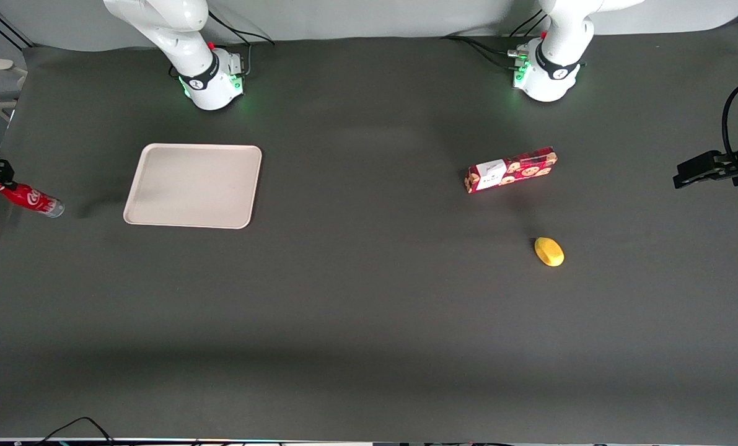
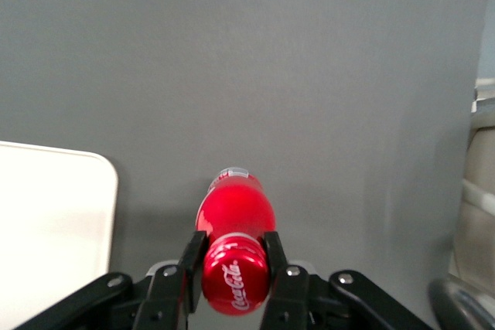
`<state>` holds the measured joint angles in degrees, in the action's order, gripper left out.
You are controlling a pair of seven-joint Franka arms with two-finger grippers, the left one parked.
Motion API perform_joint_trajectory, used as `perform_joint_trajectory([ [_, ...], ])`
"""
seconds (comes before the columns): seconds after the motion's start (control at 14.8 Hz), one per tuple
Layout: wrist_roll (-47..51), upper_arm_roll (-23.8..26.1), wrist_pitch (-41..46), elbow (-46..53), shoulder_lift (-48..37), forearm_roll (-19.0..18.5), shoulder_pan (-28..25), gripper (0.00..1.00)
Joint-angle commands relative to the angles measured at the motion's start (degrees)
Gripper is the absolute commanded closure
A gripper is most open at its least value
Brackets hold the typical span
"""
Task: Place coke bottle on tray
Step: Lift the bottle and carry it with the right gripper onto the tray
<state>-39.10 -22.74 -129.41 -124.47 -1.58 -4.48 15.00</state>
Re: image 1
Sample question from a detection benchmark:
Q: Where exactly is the beige plastic tray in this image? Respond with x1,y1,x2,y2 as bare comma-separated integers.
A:
123,143,263,230

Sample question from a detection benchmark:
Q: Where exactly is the black right arm base cable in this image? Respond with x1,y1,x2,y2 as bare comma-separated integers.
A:
208,11,276,78

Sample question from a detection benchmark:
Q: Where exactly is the black cable at table edge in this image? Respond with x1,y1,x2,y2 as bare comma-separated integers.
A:
33,416,116,446

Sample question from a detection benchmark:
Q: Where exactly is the yellow lemon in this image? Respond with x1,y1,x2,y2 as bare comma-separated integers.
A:
534,237,565,268

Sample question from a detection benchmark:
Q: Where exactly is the black arm base cable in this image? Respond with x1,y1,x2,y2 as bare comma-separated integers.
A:
441,24,546,74
208,11,276,78

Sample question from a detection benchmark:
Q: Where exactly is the red soda can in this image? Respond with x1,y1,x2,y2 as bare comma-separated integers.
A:
0,180,65,219

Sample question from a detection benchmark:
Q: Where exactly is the black left arm base cable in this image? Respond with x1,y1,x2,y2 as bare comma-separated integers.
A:
441,24,546,74

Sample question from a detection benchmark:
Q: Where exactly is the beige stool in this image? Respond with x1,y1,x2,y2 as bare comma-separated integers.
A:
0,58,30,122

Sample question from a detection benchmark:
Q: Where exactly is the red tartan cookie box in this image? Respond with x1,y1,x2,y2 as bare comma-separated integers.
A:
464,146,558,195

